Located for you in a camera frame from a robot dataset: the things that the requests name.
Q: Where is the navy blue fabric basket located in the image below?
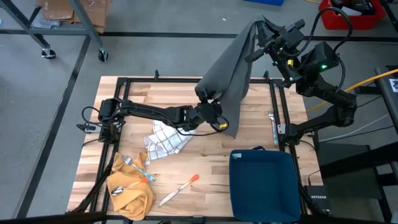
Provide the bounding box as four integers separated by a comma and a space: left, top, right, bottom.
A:
229, 146, 302, 223

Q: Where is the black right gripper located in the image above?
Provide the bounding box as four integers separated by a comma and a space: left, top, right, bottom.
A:
244, 16, 307, 65

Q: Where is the grey waffle towel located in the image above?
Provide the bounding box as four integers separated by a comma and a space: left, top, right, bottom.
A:
195, 15, 272, 139

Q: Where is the spoon with orange handle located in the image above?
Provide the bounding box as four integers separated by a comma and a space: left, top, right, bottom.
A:
111, 177, 149, 197

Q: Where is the mustard yellow towel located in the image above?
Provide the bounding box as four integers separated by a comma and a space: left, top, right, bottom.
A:
106, 151, 156, 221

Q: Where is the yellow cable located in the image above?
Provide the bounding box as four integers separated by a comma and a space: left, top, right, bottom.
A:
306, 68, 398, 113

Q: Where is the grey metal cart on casters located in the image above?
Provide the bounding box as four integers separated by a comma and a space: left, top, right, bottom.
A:
0, 0, 109, 62

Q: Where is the red plastic bin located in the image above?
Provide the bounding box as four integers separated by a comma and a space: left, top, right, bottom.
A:
318, 0, 387, 31

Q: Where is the black equipment stand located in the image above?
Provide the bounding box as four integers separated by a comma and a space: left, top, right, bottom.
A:
316, 141, 398, 224

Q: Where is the black Netgear network switch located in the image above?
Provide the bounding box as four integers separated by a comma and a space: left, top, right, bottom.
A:
303, 185, 332, 214

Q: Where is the white checked towel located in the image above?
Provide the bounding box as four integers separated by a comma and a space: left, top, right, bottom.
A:
143, 119, 197, 162

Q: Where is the fork with teal handle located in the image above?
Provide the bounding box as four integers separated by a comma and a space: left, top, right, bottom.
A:
122, 154, 156, 183

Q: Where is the blue plastic bin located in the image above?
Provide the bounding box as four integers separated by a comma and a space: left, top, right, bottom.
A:
242, 0, 285, 6

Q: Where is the brown cardboard sheet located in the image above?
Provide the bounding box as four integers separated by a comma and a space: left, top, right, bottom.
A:
34, 0, 112, 34

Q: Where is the black side table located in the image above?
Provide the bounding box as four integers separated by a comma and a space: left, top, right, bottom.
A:
374, 65, 398, 125

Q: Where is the knife with orange handle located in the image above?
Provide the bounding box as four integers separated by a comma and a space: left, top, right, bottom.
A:
158, 174, 200, 207

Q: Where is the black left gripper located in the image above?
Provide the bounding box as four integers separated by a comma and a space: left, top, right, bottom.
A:
188, 101, 229, 132

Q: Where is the black metal table frame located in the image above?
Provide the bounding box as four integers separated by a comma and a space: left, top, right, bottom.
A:
67, 70, 312, 224

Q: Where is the grey cable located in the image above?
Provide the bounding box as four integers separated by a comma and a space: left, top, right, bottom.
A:
318, 113, 391, 144

